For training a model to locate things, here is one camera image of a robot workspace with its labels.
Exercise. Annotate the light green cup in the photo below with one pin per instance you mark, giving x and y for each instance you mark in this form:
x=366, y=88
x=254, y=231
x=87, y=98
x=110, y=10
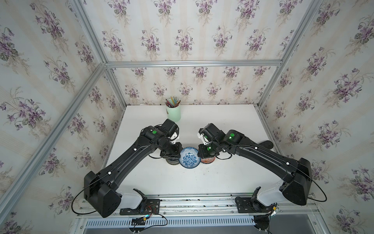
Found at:
x=174, y=113

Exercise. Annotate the orange patterned bowl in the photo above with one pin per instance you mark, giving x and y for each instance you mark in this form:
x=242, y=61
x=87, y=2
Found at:
x=208, y=160

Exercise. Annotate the blue floral bowl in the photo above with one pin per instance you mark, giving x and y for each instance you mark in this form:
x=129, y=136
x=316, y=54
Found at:
x=189, y=158

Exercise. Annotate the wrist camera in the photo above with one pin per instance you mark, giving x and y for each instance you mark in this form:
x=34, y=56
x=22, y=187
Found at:
x=171, y=130
x=210, y=133

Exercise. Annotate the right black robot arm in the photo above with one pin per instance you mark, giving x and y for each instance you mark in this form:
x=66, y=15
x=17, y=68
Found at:
x=295, y=175

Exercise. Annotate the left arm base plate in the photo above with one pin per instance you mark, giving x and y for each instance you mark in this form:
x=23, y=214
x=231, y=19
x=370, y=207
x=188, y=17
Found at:
x=137, y=203

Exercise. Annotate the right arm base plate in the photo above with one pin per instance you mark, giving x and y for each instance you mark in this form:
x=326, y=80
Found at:
x=252, y=204

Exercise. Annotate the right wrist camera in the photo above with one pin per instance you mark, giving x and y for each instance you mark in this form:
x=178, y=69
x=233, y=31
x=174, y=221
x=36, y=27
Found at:
x=210, y=133

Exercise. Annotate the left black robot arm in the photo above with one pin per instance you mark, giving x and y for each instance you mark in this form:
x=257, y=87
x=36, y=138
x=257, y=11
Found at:
x=100, y=189

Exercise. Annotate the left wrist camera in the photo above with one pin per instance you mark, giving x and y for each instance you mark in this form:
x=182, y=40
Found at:
x=171, y=130

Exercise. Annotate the black petal patterned bowl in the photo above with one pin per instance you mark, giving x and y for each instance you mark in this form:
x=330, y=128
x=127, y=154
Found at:
x=173, y=161

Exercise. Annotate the aluminium rail frame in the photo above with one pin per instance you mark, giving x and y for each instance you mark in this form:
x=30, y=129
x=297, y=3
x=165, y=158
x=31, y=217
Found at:
x=205, y=214

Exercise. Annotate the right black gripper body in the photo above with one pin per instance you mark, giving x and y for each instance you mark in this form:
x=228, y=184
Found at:
x=208, y=150

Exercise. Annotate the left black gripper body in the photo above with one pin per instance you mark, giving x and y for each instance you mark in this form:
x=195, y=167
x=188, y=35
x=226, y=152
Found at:
x=173, y=150

